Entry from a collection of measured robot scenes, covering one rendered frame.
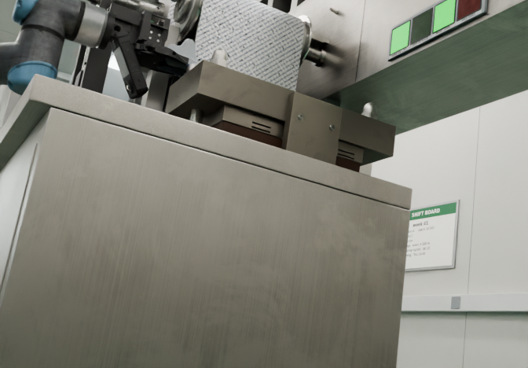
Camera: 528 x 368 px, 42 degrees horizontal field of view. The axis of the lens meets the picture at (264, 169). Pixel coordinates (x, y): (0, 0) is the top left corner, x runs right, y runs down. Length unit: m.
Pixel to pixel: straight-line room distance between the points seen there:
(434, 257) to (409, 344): 0.60
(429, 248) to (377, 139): 3.51
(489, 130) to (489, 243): 0.74
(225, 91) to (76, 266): 0.39
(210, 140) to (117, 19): 0.38
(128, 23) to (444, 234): 3.61
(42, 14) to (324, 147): 0.54
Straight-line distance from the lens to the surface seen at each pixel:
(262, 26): 1.47
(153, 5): 1.71
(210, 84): 1.15
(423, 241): 4.85
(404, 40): 1.33
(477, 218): 4.53
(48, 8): 1.29
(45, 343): 0.96
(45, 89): 1.00
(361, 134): 1.28
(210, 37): 1.41
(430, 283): 4.73
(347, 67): 1.49
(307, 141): 1.19
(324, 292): 1.12
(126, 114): 1.02
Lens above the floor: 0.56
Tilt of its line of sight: 16 degrees up
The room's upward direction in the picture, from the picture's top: 9 degrees clockwise
